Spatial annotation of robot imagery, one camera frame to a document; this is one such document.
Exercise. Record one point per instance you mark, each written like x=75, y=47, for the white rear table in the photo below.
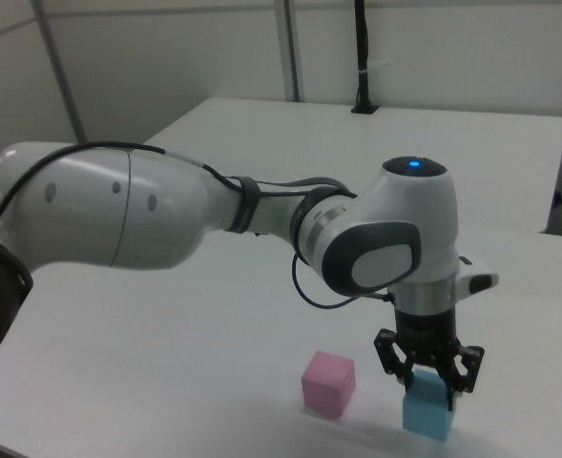
x=309, y=133

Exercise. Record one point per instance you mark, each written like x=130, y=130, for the grey wall frame post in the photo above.
x=291, y=47
x=61, y=76

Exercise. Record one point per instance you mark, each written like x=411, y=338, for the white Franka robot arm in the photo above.
x=118, y=210

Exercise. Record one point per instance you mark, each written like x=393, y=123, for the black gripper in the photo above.
x=423, y=334

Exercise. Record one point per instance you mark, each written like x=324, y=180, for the pink cube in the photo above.
x=326, y=386

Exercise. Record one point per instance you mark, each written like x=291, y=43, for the blue cube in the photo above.
x=426, y=410

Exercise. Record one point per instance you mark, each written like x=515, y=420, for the black pole with clamp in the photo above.
x=362, y=71

